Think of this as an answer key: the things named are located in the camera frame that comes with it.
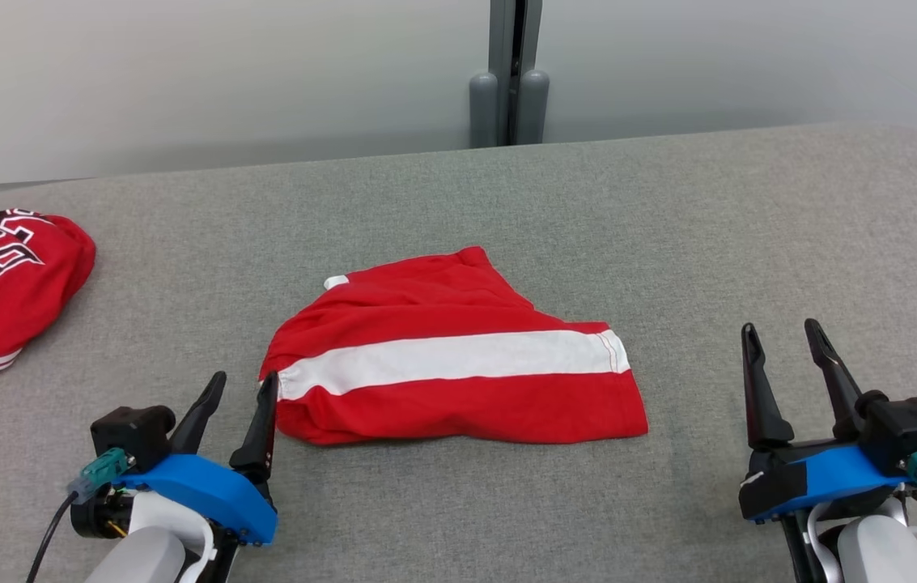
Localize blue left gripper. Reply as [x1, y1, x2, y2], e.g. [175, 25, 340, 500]
[70, 372, 280, 546]

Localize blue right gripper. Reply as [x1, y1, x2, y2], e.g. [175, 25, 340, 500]
[739, 318, 917, 524]

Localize red shorts with white stripe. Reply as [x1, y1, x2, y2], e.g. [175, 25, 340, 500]
[260, 246, 650, 447]

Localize red white basketball jersey tee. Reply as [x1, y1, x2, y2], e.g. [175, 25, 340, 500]
[0, 188, 97, 412]

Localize teal plug black left cable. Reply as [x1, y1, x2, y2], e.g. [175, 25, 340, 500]
[25, 448, 136, 583]

